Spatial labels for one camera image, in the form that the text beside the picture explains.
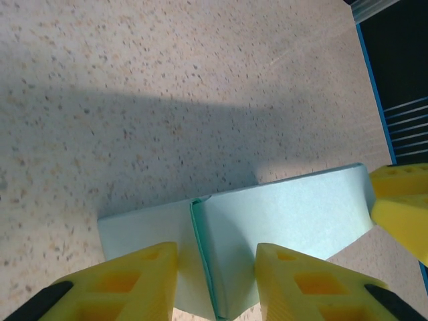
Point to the aluminium frame post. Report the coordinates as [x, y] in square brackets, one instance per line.
[371, 8]

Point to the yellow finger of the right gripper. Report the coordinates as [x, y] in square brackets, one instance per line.
[404, 220]
[401, 180]

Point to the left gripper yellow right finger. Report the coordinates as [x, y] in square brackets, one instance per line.
[317, 287]

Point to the blue table border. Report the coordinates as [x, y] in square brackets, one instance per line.
[374, 83]

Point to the light blue paper box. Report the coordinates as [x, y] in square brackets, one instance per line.
[284, 217]

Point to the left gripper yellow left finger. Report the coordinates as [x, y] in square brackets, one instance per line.
[110, 287]

